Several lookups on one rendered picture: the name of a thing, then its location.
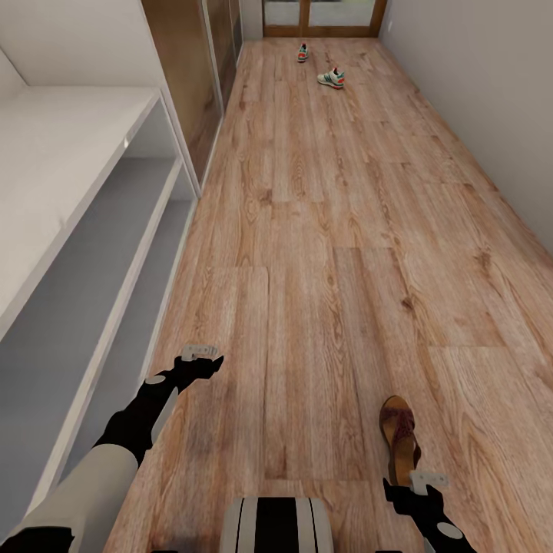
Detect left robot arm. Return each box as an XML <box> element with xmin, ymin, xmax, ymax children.
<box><xmin>0</xmin><ymin>343</ymin><xmax>224</xmax><ymax>553</ymax></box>

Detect robot trunk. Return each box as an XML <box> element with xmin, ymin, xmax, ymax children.
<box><xmin>219</xmin><ymin>497</ymin><xmax>334</xmax><ymax>553</ymax></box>

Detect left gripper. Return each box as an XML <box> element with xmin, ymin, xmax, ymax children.
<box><xmin>174</xmin><ymin>356</ymin><xmax>224</xmax><ymax>385</ymax></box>

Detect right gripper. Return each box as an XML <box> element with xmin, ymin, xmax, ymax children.
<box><xmin>382</xmin><ymin>477</ymin><xmax>443</xmax><ymax>523</ymax></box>

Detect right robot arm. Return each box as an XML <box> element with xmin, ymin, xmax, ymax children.
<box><xmin>382</xmin><ymin>470</ymin><xmax>477</xmax><ymax>553</ymax></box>

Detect sandal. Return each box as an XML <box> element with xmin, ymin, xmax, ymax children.
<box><xmin>379</xmin><ymin>396</ymin><xmax>422</xmax><ymax>487</ymax></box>

